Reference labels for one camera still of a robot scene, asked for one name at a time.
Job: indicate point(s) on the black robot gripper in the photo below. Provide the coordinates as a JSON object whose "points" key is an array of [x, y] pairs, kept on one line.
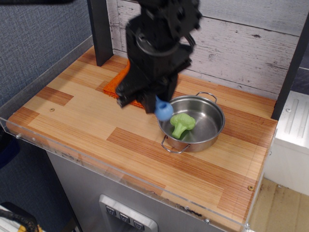
{"points": [[152, 72]]}

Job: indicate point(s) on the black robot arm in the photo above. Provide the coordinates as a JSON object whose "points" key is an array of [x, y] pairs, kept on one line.
{"points": [[159, 45]]}

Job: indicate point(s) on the stainless steel pot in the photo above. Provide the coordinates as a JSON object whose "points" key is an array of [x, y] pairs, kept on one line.
{"points": [[210, 121]]}

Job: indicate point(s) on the orange folded cloth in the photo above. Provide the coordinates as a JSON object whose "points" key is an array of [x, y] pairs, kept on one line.
{"points": [[110, 88]]}

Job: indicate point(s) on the green toy broccoli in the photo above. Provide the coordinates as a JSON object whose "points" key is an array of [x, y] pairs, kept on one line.
{"points": [[182, 122]]}

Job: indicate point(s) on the silver dispenser button panel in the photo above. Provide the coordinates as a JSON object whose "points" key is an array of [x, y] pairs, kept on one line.
{"points": [[121, 218]]}

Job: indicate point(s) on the clear acrylic guard panel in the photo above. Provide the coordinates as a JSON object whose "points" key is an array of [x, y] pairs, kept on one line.
{"points": [[108, 156]]}

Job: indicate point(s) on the white cabinet at right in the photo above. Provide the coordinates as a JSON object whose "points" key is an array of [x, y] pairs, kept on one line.
{"points": [[288, 160]]}

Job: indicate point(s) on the dark grey left post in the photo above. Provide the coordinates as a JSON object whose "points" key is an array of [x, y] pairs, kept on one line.
{"points": [[99, 21]]}

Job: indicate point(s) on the dark grey post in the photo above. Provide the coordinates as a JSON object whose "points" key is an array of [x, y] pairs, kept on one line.
{"points": [[292, 71], [99, 21]]}

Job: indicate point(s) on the dark grey right post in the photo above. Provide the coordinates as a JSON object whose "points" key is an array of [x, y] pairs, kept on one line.
{"points": [[292, 71]]}

